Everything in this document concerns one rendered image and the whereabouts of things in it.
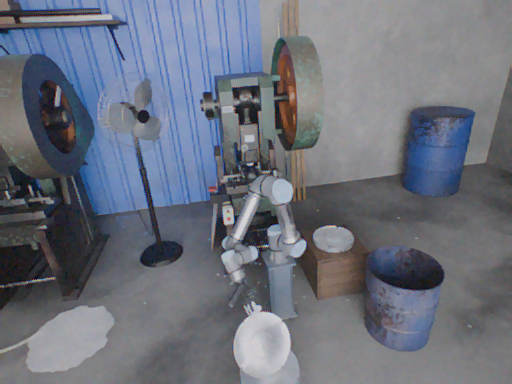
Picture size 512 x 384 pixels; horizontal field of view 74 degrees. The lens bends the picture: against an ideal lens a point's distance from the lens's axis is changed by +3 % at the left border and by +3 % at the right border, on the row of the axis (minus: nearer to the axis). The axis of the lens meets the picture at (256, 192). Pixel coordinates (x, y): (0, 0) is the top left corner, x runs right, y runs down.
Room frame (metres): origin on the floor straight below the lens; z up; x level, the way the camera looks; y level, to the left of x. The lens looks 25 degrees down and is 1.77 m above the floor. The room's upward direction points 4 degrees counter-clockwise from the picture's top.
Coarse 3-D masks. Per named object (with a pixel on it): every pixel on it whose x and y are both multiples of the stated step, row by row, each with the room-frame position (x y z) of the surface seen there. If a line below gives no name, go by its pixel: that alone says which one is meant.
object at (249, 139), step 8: (240, 128) 2.48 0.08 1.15; (248, 128) 2.49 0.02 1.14; (256, 128) 2.50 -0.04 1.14; (240, 136) 2.48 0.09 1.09; (248, 136) 2.49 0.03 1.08; (256, 136) 2.50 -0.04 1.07; (240, 144) 2.48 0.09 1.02; (248, 144) 2.49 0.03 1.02; (256, 144) 2.49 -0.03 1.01; (240, 152) 2.49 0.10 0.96; (248, 152) 2.46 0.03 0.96; (256, 152) 2.46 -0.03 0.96; (248, 160) 2.45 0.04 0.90
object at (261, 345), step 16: (272, 320) 1.24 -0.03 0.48; (240, 336) 1.16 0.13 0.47; (256, 336) 1.17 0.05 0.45; (272, 336) 1.19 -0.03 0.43; (288, 336) 1.21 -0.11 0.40; (240, 352) 1.12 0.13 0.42; (256, 352) 1.13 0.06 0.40; (272, 352) 1.15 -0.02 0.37; (288, 352) 1.16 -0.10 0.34; (256, 368) 1.09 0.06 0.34; (272, 368) 1.10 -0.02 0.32
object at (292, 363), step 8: (288, 360) 1.16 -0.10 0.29; (296, 360) 1.16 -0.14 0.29; (240, 368) 1.14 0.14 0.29; (288, 368) 1.12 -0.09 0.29; (296, 368) 1.11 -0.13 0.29; (248, 376) 1.09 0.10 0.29; (272, 376) 1.08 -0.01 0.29; (280, 376) 1.08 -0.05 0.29; (288, 376) 1.08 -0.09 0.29; (296, 376) 1.08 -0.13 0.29
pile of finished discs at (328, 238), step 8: (320, 232) 2.15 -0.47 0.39; (328, 232) 2.14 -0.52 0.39; (336, 232) 2.13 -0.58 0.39; (344, 232) 2.12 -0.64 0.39; (320, 240) 2.04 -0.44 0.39; (328, 240) 2.03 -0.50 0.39; (336, 240) 2.02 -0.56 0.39; (344, 240) 2.02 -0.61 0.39; (352, 240) 2.01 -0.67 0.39; (320, 248) 1.98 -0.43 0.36; (328, 248) 1.96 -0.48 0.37; (336, 248) 1.93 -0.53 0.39; (344, 248) 1.94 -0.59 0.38
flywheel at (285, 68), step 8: (280, 56) 2.80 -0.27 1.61; (288, 56) 2.68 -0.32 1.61; (280, 64) 2.82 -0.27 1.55; (288, 64) 2.70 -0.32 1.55; (280, 72) 2.87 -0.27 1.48; (288, 72) 2.73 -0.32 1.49; (280, 80) 2.89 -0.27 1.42; (288, 80) 2.71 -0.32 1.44; (280, 88) 2.91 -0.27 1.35; (288, 88) 2.59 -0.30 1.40; (296, 88) 2.51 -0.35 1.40; (296, 96) 2.50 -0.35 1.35; (280, 104) 2.89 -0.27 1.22; (288, 104) 2.59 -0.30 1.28; (296, 104) 2.50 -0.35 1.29; (280, 112) 2.87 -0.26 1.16; (288, 112) 2.74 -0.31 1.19; (296, 112) 2.50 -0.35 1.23; (280, 120) 2.87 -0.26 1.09; (288, 120) 2.74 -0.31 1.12; (296, 120) 2.51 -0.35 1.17; (288, 128) 2.72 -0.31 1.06; (296, 128) 2.51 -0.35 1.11; (288, 136) 2.62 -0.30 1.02
